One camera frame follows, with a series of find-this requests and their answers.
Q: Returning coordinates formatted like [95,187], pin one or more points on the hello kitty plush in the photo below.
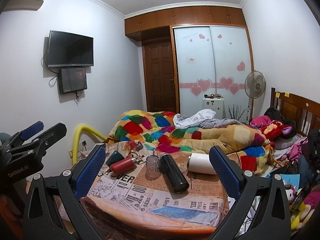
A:
[290,192]

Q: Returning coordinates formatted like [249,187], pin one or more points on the colourful patchwork quilt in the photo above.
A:
[248,147]

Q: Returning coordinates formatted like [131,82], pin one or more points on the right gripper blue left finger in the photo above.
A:
[42,219]

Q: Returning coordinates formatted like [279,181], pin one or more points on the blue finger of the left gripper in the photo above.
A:
[20,137]
[39,144]

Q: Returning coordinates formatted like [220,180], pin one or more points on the yellow padded pipe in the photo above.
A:
[76,139]

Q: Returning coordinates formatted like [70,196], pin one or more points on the dark green cup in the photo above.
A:
[114,158]

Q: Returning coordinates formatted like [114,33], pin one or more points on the small black wall monitor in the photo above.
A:
[72,80]

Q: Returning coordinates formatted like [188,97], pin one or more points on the yellow plush toy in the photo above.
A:
[301,216]

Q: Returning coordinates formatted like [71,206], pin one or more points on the white small cabinet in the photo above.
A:
[215,104]

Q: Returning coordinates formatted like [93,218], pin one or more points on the black thermos bottle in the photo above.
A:
[170,169]

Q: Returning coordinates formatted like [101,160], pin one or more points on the brown wooden door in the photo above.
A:
[159,76]

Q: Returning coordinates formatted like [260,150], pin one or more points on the newspaper print tablecloth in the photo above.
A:
[142,205]

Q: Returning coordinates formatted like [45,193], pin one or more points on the wooden overhead cabinets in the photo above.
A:
[156,24]

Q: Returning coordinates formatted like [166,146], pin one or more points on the clear plastic cup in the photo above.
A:
[152,165]

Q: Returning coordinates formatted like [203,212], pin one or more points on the red plush toy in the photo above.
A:
[276,129]

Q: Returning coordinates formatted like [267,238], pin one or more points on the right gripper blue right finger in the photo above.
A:
[261,208]

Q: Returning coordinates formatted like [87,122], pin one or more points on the white standing fan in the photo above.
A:
[255,85]

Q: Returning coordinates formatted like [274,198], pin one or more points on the wooden bed headboard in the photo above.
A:
[304,112]

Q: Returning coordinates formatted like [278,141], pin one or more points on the blue paper booklet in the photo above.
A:
[291,179]

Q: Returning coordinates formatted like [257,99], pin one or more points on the red thermos bottle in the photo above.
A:
[123,166]

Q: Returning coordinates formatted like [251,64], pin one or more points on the white air conditioner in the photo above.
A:
[30,5]

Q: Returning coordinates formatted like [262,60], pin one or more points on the black wall television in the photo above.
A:
[69,50]

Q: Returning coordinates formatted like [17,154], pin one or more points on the white thermos bottle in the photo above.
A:
[200,163]

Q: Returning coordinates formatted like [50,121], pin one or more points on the grey striped cloth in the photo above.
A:
[205,119]

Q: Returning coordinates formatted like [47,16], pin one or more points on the sliding wardrobe with hearts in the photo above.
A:
[213,61]

